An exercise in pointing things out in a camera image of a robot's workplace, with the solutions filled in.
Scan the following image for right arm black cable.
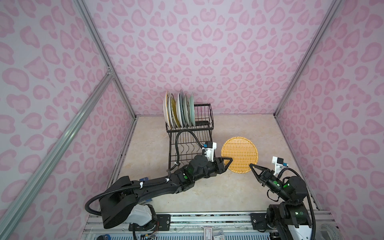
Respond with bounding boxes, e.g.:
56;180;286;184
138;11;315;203
277;167;317;240

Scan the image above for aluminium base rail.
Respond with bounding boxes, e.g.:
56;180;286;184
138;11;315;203
79;209;346;240

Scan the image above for white plate black rings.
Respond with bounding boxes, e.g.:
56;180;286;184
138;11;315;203
176;92;183;128

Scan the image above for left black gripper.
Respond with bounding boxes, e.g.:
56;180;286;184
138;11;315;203
193;156;233;183

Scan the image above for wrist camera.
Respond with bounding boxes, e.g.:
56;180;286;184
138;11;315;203
202;142;217;162
272;156;289;177

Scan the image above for white tape roll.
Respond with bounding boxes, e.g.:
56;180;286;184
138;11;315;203
315;223;342;240

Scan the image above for white plate orange sunburst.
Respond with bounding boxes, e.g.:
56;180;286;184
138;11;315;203
167;92;174;129

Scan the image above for orange woven tray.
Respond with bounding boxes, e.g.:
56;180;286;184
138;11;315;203
221;137;259;174

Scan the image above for green woven bamboo tray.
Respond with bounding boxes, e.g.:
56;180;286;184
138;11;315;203
170;94;181;128

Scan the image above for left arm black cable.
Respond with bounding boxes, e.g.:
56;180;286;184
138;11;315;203
84;129;208;217

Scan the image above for aluminium frame right post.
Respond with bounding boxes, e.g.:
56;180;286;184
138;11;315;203
274;0;344;119

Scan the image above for black wire dish rack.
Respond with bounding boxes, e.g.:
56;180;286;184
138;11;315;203
165;104;214;170

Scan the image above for aluminium frame post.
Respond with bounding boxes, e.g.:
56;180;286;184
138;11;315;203
274;0;344;119
73;0;137;120

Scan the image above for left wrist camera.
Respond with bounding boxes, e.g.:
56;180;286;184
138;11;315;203
202;142;217;162

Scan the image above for grey blue plate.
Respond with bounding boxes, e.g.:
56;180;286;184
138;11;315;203
179;90;188;128

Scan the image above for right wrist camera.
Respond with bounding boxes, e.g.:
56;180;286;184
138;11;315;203
272;156;289;177

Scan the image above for star plate yellow rim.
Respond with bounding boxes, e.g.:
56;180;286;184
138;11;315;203
163;91;172;128

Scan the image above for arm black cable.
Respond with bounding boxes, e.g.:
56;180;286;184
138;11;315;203
84;129;208;217
277;167;317;240

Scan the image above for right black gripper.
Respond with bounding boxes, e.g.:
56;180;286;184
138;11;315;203
249;165;291;203

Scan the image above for pale blue flower plate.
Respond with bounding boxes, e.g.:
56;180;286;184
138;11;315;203
189;94;196;126

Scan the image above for aluminium frame left diagonal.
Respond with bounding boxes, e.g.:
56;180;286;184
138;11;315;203
1;73;114;240

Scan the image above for aluminium frame left post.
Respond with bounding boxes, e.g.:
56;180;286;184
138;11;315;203
73;0;137;120

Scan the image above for white plate small drawings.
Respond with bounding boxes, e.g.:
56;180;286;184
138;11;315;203
184;93;192;127

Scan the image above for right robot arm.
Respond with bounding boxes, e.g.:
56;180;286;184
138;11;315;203
250;164;317;240

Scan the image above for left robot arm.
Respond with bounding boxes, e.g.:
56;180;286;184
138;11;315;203
99;155;233;229

